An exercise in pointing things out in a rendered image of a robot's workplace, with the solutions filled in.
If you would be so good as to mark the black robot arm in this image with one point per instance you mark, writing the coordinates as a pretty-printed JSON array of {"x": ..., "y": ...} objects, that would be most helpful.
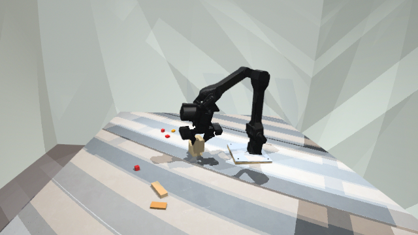
[{"x": 211, "y": 94}]

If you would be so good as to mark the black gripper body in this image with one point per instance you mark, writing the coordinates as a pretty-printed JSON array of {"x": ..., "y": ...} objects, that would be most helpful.
[{"x": 200, "y": 128}]

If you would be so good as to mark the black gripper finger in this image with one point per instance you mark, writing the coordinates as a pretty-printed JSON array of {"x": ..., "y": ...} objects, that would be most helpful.
[
  {"x": 192, "y": 140},
  {"x": 207, "y": 136}
]

